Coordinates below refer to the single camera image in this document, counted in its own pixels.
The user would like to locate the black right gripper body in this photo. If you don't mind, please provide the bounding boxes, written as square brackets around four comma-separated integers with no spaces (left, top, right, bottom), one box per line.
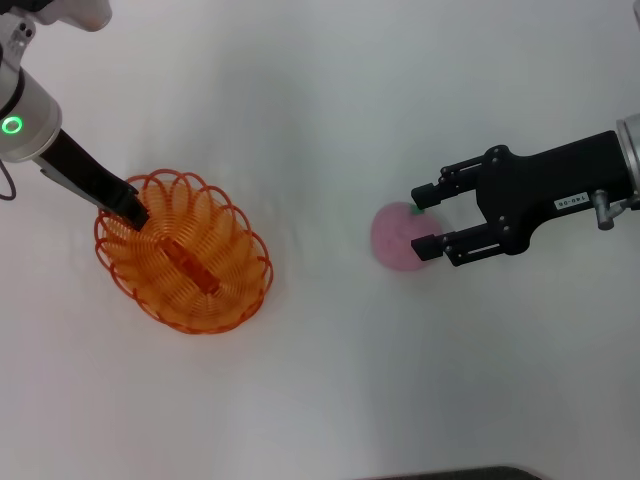
[474,130,629,257]

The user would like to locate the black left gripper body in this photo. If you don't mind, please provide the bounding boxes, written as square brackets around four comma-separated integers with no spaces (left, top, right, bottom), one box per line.
[37,128,141,212]

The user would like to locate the pink toy peach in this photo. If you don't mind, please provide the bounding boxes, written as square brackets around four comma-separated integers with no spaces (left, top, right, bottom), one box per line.
[370,201,445,273]

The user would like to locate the orange plastic wire basket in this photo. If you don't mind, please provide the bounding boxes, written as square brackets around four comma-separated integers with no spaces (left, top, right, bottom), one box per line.
[93,172,275,337]

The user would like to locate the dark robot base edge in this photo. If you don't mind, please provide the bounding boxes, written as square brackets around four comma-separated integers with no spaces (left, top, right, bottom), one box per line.
[352,465,544,480]

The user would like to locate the thin dark arm cable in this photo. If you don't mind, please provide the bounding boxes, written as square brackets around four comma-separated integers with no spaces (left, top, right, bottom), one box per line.
[0,162,17,202]

